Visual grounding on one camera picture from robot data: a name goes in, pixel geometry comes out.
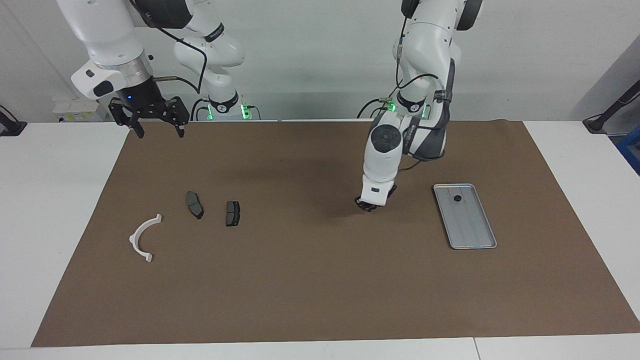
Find black right base cables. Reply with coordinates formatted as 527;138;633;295
189;97;212;122

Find silver metal tray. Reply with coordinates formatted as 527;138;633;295
432;183;498;250

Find dark curved brake pad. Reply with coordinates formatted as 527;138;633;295
185;191;205;220

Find black base cables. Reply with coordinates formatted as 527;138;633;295
189;97;212;122
356;95;396;120

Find black clamp mount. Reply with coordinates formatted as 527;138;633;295
0;104;28;137

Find black stand leg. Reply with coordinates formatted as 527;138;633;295
582;79;640;135

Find brown table mat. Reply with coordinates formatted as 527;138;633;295
31;120;640;348

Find white box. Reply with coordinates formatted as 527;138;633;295
52;97;109;123

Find black left base cables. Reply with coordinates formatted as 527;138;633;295
356;95;396;120

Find blue crate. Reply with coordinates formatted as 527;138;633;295
616;124;640;177

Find white curved plastic bracket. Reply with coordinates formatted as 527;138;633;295
128;213;164;264

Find dark rectangular brake pad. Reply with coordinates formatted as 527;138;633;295
225;200;242;228

